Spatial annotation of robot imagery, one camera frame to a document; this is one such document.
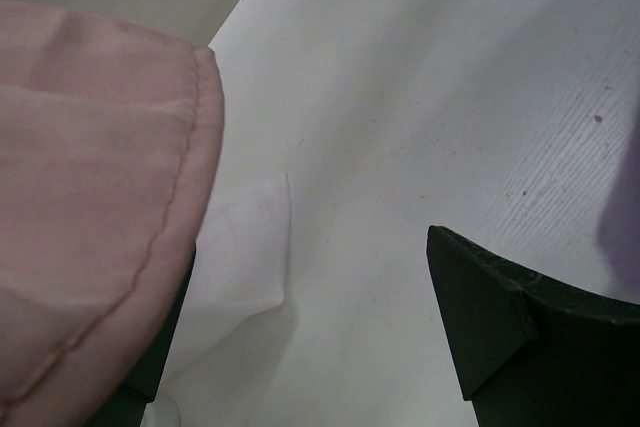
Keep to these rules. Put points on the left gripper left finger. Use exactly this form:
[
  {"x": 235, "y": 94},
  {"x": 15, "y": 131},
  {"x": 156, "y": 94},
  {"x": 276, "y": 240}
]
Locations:
[{"x": 142, "y": 382}]

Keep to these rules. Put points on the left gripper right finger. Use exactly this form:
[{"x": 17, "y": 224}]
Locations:
[{"x": 530, "y": 350}]

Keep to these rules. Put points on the white garment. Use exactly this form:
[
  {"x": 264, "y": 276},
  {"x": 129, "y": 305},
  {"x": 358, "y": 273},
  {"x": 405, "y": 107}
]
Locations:
[{"x": 240, "y": 268}]

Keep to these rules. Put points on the pink dress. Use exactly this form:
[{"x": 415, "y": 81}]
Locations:
[{"x": 110, "y": 140}]

